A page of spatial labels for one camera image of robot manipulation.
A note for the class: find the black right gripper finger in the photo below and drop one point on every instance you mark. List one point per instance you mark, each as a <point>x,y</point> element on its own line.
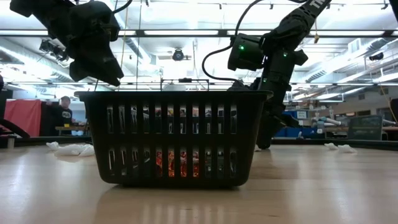
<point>267,137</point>
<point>288,122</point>

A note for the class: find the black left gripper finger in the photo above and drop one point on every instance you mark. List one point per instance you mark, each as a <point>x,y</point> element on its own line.
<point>75,71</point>
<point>102,70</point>

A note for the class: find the black slotted plastic basket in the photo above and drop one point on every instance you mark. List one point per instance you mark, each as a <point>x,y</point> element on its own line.
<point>174,140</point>

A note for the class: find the red orange snack packet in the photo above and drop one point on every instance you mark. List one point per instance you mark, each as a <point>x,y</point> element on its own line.
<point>171,165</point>

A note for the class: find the grey background robot arm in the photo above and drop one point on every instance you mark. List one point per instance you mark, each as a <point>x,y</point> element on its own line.
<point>326,120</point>

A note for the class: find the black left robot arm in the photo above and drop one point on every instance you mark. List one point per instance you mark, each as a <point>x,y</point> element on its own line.
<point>46,15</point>

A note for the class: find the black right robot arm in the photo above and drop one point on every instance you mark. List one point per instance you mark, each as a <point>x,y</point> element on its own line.
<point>292,28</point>

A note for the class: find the white ghost decoration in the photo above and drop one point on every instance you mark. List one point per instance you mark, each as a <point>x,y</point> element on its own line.
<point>70,150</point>
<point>346,149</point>
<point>87,151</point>
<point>331,146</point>
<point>52,145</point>

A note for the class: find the blue storage bin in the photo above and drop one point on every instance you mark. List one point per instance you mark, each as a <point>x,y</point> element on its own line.
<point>309,132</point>
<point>301,114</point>
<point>293,132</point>

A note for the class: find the person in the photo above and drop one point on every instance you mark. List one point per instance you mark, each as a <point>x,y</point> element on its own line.
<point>63,116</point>

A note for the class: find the black partition panel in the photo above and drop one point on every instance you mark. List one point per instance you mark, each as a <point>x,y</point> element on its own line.
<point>45,118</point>

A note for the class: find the red partition screen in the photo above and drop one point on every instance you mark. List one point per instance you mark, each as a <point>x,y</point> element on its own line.
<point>23,118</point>

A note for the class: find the dark mesh chair back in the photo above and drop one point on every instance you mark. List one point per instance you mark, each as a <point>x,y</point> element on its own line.
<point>365,127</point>

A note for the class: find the round black ceiling fixture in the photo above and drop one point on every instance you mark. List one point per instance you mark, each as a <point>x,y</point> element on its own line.
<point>178,55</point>

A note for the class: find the black sloping brace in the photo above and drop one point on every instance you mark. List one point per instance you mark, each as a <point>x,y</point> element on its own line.
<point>15,128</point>

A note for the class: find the black chair back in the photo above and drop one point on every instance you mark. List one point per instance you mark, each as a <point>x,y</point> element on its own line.
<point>395,110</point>

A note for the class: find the black ceiling device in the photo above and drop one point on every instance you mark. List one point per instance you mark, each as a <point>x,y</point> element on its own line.
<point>376,56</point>

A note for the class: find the black ceiling camera cluster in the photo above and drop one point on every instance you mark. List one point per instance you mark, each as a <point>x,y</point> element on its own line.
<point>54,49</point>

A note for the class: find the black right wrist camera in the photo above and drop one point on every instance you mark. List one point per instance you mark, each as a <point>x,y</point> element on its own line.
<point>242,85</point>

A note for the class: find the black overhead frame bar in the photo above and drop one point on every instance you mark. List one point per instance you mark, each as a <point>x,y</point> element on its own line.
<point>140,32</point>

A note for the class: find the black table frame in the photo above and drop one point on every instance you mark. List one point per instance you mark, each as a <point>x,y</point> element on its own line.
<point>373,144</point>

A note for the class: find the small grey post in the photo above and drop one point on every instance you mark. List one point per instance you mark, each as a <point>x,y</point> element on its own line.
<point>11,142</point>

